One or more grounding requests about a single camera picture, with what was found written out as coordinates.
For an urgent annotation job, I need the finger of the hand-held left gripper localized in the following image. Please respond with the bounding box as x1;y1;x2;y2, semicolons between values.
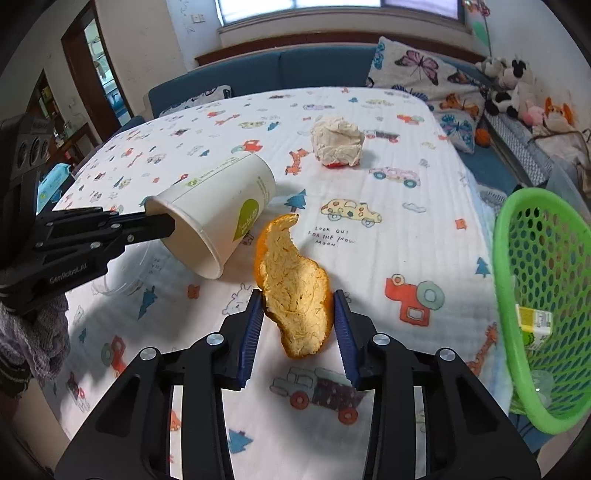
34;205;151;241
41;215;177;268

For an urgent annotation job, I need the black and white cow plush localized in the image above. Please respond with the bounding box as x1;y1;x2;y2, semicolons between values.
475;55;537;117

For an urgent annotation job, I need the brown door frame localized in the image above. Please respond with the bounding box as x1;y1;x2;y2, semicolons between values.
61;0;136;136

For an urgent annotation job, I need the colourful wall poster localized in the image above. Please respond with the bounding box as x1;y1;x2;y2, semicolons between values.
464;0;493;52

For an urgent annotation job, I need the small butterfly pillow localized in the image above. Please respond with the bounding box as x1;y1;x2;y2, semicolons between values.
159;84;232;117

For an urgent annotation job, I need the orange peel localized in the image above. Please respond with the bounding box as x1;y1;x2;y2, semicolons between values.
254;213;333;360

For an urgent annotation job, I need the green plastic basket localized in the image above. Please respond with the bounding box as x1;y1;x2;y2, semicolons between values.
492;187;591;435

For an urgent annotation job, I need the white paper cup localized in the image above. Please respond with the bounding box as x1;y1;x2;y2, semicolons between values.
144;154;277;280

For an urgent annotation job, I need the window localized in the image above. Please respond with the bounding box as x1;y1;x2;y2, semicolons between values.
216;0;465;29

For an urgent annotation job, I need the printed tablecloth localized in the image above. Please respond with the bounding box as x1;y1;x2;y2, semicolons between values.
34;87;555;480

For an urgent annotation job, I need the blue sofa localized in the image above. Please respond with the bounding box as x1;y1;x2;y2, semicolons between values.
111;45;525;195

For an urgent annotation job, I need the large butterfly pillow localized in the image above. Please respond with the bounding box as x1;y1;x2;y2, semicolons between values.
367;36;486;155

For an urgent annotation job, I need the crumpled white tissue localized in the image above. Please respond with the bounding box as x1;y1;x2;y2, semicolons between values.
310;115;365;168

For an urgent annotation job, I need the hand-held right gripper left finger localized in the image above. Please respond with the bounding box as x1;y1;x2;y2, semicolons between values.
54;289;267;480

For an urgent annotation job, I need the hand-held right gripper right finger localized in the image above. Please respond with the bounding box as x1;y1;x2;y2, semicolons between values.
333;290;542;480

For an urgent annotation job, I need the clear plastic cup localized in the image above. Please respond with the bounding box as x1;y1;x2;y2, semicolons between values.
92;244;158;297

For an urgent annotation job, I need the wooden cabinet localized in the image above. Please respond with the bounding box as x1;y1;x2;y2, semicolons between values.
28;69;94;168

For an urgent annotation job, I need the orange fox plush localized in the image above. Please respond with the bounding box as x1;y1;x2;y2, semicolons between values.
543;96;576;128

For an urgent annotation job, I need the small drink carton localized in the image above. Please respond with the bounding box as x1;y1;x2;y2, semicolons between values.
515;305;554;352

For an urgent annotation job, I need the blue wet wipes pack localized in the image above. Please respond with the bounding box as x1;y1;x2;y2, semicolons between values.
37;165;75;214

